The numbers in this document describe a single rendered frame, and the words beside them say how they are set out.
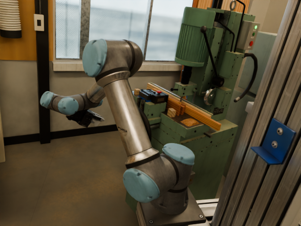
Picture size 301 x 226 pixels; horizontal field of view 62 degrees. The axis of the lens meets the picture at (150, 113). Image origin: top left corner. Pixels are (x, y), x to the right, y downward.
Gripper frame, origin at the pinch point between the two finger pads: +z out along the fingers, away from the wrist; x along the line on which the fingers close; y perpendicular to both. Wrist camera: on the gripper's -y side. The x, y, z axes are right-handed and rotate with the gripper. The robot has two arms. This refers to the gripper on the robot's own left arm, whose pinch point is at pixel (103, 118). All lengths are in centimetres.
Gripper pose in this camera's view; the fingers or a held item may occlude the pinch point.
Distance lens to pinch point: 141.1
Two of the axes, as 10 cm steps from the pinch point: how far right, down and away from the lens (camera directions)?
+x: 6.0, 4.2, -6.8
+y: -5.3, 8.4, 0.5
